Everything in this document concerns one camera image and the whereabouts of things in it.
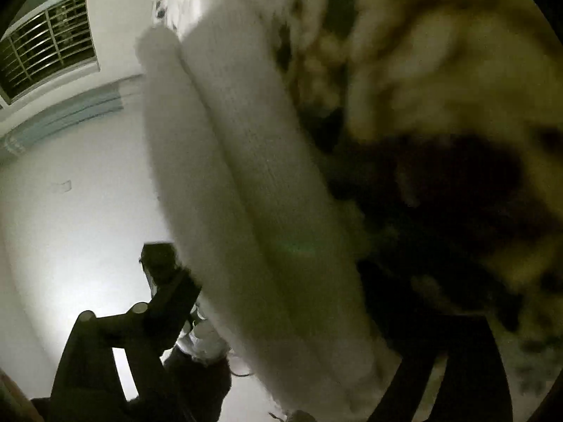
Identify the barred window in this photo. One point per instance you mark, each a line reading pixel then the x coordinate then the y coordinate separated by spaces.
pixel 45 40

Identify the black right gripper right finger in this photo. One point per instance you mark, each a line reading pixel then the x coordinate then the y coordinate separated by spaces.
pixel 474 384

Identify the left green striped curtain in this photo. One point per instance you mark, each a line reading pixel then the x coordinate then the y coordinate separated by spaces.
pixel 91 104

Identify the floral bed quilt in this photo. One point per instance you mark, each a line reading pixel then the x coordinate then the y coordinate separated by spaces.
pixel 437 128

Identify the white knit sweater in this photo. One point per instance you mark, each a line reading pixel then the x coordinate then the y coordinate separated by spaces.
pixel 252 219

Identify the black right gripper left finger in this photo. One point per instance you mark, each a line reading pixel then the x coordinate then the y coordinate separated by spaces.
pixel 87 386

